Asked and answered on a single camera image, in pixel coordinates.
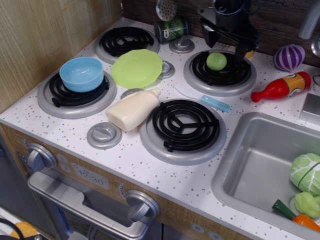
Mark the black cable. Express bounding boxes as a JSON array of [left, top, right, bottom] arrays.
[[0, 217, 23, 240]]

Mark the centre stovetop silver knob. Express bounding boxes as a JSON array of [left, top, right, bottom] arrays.
[[157, 60, 176, 80]]

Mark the orange toy carrot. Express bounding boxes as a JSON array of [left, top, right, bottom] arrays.
[[272, 199, 320, 232]]

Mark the purple striped toy onion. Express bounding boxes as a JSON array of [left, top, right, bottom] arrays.
[[273, 44, 306, 73]]

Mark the black burner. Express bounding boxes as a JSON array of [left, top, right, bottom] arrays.
[[37, 72, 117, 119], [183, 50, 257, 97], [139, 99, 227, 166], [94, 26, 160, 65]]

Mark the green toy can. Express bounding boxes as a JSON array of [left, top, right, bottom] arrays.
[[154, 16, 189, 43]]

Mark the red ketchup bottle toy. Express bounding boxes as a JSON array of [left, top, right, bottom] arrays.
[[250, 71, 312, 103]]

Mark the silver faucet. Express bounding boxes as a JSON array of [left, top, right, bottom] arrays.
[[298, 0, 320, 40]]

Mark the cream plastic bottle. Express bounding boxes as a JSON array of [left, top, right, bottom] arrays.
[[105, 88, 161, 131]]

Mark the silver sink basin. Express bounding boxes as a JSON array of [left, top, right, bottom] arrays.
[[212, 112, 320, 240]]

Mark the back stovetop silver knob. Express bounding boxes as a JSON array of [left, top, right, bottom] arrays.
[[169, 35, 195, 54]]

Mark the silver perforated ladle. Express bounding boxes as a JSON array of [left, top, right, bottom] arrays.
[[155, 0, 177, 22]]

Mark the left oven silver knob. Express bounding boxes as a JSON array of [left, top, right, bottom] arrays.
[[26, 142, 58, 172]]

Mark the front left black burner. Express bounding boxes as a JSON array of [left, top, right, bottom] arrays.
[[37, 72, 117, 119]]

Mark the silver faucet base block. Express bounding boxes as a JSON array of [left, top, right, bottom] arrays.
[[299, 93, 320, 125]]

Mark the green toy pear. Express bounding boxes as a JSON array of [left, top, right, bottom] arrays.
[[206, 52, 227, 71]]

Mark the green toy cabbage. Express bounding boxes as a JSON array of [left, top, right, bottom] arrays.
[[289, 153, 320, 196]]

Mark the stovetop silver knob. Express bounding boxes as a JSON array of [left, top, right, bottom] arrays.
[[120, 88, 143, 100], [169, 35, 195, 54], [86, 122, 122, 150], [157, 60, 176, 80]]

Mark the right oven silver knob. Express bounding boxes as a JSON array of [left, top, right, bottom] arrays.
[[125, 189, 160, 222]]

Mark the oven silver knob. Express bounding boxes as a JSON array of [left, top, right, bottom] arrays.
[[125, 189, 160, 222], [26, 142, 58, 172]]

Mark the blue handled toy knife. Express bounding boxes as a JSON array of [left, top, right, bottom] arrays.
[[174, 84, 231, 113]]

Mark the light blue plastic bowl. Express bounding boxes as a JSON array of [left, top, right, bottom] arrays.
[[59, 57, 104, 93]]

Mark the back left black burner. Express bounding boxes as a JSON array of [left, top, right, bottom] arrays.
[[94, 26, 160, 65]]

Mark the light green plastic plate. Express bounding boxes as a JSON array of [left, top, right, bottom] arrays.
[[111, 49, 163, 89]]

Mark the back right black burner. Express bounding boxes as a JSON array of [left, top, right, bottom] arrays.
[[183, 50, 257, 97]]

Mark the silver oven door handle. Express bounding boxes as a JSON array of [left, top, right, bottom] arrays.
[[28, 172, 149, 240]]

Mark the yellow toy corn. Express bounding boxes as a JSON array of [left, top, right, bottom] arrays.
[[244, 50, 255, 59]]

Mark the small green toy vegetable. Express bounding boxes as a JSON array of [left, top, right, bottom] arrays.
[[294, 192, 320, 218]]

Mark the middle stovetop silver knob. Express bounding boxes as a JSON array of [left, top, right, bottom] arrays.
[[120, 88, 143, 100]]

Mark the front stovetop silver knob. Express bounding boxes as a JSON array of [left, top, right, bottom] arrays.
[[86, 122, 122, 150]]

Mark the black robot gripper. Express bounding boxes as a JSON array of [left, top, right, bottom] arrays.
[[197, 0, 260, 63]]

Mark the front right black burner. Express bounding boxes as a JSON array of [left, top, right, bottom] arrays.
[[139, 99, 227, 166]]

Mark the yellow object on floor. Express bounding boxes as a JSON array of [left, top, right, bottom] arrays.
[[15, 222, 38, 238]]

